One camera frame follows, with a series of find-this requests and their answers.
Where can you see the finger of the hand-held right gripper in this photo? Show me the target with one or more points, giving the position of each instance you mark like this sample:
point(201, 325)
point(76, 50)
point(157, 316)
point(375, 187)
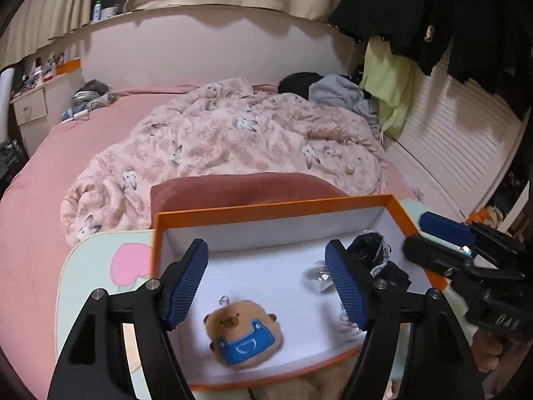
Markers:
point(437, 254)
point(441, 221)

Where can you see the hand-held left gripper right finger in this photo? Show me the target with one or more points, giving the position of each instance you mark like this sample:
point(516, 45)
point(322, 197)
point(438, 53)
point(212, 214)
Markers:
point(347, 287)

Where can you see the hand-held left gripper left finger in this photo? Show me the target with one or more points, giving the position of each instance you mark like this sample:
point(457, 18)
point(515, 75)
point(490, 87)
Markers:
point(189, 283)

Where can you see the clear plastic item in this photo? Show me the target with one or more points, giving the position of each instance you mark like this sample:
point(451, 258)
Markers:
point(316, 277)

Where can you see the black lace cloth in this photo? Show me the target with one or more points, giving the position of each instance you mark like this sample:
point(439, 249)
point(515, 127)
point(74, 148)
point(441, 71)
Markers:
point(374, 250)

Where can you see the brown capybara plush toy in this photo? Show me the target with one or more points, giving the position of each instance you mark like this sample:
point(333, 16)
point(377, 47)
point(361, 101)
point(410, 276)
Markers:
point(241, 333)

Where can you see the orange cardboard box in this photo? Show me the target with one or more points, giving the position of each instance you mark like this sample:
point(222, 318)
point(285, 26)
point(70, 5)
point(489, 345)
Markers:
point(270, 266)

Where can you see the person's right hand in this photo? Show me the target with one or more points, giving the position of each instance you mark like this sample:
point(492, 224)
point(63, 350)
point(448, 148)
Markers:
point(487, 350)

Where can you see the white louvred wardrobe door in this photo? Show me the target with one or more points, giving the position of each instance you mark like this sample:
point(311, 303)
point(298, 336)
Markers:
point(458, 133)

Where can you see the dark red cushion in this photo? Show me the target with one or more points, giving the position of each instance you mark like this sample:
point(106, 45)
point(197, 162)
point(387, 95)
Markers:
point(250, 191)

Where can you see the yellow-green garment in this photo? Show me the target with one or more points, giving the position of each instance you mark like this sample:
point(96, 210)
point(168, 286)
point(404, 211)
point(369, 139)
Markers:
point(387, 87)

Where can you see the pink rabbit print blanket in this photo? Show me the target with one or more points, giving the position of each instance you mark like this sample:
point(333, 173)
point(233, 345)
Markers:
point(229, 141)

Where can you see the grey garment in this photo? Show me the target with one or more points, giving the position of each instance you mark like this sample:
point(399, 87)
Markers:
point(341, 93)

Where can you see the bed with pink sheet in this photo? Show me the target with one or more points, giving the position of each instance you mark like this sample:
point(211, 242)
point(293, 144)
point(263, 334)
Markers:
point(41, 175)

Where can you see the black garment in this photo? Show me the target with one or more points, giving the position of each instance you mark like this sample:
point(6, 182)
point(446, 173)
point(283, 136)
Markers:
point(297, 83)

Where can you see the black jacket gold embroidery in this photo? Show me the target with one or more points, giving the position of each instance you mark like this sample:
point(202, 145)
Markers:
point(479, 21)

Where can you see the pile of dark clothes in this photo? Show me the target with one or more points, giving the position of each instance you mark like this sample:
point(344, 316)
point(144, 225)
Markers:
point(89, 98)

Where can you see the black bag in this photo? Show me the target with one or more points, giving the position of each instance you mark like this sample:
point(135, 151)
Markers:
point(10, 154)

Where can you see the black hanging jacket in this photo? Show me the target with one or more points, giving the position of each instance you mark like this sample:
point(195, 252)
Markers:
point(383, 4)

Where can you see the white nightstand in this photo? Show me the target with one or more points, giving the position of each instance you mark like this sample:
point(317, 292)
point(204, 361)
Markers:
point(31, 108)

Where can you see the small orange box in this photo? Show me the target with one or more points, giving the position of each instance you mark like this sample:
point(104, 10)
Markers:
point(68, 66)

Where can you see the white tube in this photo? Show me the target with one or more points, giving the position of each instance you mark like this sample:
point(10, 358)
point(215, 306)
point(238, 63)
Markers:
point(5, 104)

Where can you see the white bottle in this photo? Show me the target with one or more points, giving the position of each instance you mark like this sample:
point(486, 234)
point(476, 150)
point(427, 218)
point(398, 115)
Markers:
point(96, 11)

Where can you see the narrow beige curtain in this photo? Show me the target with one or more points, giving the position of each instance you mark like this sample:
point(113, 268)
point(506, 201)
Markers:
point(46, 16)

